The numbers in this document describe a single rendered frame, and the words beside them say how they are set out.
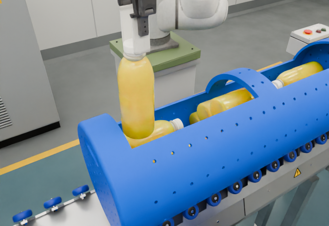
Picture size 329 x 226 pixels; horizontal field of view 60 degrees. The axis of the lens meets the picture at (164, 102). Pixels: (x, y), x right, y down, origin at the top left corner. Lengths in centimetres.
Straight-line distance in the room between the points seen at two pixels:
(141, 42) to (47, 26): 302
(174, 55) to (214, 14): 24
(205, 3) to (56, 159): 162
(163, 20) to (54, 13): 234
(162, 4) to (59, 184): 143
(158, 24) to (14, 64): 122
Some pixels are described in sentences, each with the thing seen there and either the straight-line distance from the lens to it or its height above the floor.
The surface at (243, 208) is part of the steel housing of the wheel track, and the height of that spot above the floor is 87.
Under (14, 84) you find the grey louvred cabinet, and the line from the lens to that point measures 225.
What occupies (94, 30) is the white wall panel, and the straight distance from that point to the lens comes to 366.
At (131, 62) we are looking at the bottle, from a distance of 52.
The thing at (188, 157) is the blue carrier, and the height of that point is 118.
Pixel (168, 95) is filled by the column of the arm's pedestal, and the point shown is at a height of 83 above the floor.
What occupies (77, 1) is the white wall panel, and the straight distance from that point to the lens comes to 349.
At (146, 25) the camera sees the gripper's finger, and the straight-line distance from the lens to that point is 47.
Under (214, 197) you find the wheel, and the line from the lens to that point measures 81.
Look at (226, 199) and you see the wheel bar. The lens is 86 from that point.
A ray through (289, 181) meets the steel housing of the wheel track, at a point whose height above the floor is 87.
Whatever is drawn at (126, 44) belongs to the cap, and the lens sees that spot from 51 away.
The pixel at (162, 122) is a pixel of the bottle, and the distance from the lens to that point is 74.
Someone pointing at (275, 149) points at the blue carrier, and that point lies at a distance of 77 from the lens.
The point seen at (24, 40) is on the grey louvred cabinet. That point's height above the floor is 82.
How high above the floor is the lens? 163
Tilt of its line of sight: 37 degrees down
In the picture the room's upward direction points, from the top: straight up
